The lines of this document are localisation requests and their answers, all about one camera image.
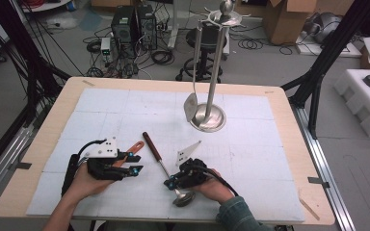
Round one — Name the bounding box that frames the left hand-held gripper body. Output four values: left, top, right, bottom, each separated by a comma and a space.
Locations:
86, 137, 126, 181

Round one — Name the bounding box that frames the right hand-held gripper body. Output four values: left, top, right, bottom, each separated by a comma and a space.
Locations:
172, 140, 210, 191

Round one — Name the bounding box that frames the wooden spatula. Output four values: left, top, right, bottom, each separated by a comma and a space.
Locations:
112, 141, 145, 169

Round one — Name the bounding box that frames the steel ladle with wooden handle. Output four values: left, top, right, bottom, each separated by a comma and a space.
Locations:
142, 131, 197, 208

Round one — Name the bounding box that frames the steel utensil stand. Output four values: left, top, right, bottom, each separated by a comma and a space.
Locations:
190, 0, 244, 133

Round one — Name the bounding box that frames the steel turner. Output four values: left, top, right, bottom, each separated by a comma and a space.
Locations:
183, 20, 204, 123

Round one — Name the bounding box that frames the person's right hand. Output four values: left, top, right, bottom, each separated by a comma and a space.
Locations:
194, 168, 236, 205

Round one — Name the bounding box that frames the person's left hand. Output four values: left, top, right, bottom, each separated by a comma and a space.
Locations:
70, 163, 116, 197

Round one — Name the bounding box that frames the white foam mat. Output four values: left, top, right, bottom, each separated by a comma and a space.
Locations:
25, 88, 306, 224

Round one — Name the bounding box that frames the black tape piece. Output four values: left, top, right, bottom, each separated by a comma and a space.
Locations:
307, 176, 330, 189
8, 162, 33, 171

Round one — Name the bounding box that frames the small white device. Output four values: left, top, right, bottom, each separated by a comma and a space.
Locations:
100, 37, 112, 64

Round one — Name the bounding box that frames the black computer tower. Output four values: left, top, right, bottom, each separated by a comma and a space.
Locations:
136, 4, 158, 51
110, 5, 137, 50

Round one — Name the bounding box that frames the black stool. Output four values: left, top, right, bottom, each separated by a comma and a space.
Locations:
175, 27, 230, 83

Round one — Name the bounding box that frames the cardboard box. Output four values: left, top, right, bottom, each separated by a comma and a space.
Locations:
263, 0, 323, 46

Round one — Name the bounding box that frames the white foam block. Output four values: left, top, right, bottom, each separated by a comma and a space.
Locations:
333, 68, 370, 139

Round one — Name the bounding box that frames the grey helmet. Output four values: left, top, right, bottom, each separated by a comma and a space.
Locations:
303, 12, 343, 44

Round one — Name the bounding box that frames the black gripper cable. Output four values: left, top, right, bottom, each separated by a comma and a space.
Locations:
61, 139, 108, 197
198, 165, 240, 197

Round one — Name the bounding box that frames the aluminium rail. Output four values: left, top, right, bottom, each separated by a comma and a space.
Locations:
0, 124, 37, 208
293, 105, 357, 231

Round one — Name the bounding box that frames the coiled black floor cable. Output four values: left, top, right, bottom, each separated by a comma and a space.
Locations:
150, 49, 175, 65
237, 38, 265, 51

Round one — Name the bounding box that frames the black metal frame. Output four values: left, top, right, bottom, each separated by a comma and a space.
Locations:
0, 0, 72, 129
280, 0, 370, 140

